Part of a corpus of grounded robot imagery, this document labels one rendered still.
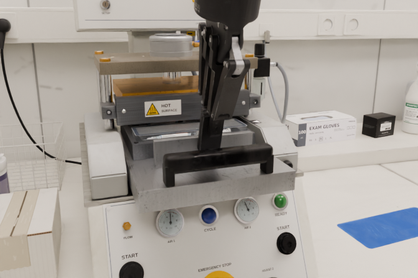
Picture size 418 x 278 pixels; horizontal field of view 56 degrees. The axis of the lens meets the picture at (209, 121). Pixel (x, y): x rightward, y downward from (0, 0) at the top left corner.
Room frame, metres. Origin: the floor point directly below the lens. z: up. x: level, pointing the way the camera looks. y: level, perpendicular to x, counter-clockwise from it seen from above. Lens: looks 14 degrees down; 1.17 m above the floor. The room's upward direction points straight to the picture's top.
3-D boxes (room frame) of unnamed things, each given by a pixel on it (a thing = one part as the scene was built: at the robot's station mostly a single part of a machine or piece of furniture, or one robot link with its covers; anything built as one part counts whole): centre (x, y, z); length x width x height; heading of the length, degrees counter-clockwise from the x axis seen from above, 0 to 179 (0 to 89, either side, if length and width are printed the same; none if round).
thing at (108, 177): (0.62, 0.18, 0.97); 0.25 x 0.05 x 0.07; 19
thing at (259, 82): (0.93, -0.10, 1.05); 0.15 x 0.05 x 0.15; 109
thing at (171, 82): (0.73, 0.06, 1.07); 0.22 x 0.17 x 0.10; 109
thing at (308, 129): (1.24, -0.36, 0.83); 0.23 x 0.12 x 0.07; 112
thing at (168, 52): (0.77, 0.06, 1.08); 0.31 x 0.24 x 0.13; 109
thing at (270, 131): (0.70, -0.09, 0.97); 0.26 x 0.05 x 0.07; 19
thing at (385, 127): (1.28, -0.58, 0.83); 0.09 x 0.06 x 0.07; 117
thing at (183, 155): (0.48, -0.01, 0.99); 0.15 x 0.02 x 0.04; 109
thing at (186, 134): (0.62, 0.03, 0.99); 0.18 x 0.06 x 0.02; 109
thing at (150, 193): (0.61, 0.03, 0.97); 0.30 x 0.22 x 0.08; 19
